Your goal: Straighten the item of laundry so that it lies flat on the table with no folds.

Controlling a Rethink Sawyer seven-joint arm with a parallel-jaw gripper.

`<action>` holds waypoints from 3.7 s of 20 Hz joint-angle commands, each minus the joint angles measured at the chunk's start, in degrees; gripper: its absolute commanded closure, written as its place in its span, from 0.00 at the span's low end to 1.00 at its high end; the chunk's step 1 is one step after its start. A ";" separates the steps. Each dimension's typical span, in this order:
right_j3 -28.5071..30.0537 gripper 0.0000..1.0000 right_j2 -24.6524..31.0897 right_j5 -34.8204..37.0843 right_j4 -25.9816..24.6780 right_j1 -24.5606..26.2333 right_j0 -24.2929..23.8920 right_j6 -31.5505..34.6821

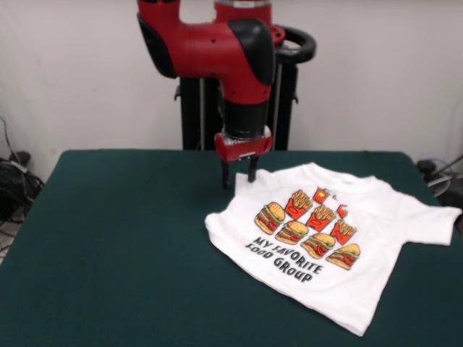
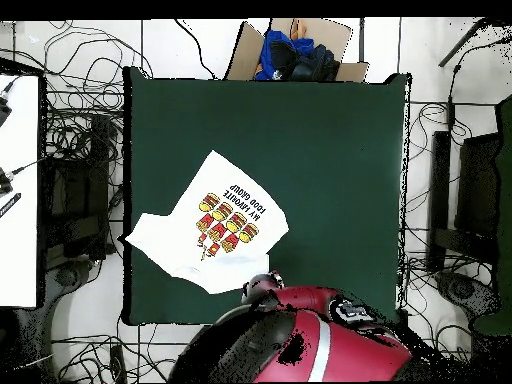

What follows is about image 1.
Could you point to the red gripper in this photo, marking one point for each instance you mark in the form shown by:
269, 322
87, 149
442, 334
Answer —
242, 146

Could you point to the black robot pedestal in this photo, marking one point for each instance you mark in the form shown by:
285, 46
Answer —
285, 101

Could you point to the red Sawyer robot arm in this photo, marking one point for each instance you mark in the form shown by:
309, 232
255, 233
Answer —
217, 50

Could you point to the dark green table cloth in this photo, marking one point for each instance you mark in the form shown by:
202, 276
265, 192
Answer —
108, 253

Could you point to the black power adapter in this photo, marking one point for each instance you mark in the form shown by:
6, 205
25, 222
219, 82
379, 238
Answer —
21, 157

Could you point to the white towel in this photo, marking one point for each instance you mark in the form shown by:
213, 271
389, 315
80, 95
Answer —
307, 253

